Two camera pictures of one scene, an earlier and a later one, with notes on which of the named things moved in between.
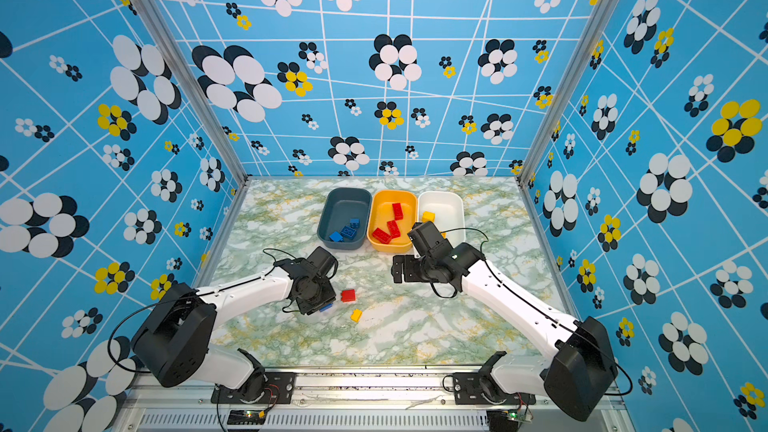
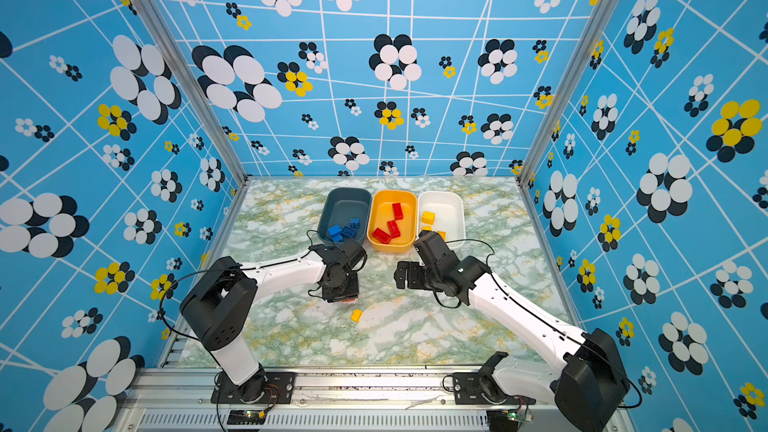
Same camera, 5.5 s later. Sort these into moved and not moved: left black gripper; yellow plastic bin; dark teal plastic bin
Moved: left black gripper
Not moved: yellow plastic bin; dark teal plastic bin
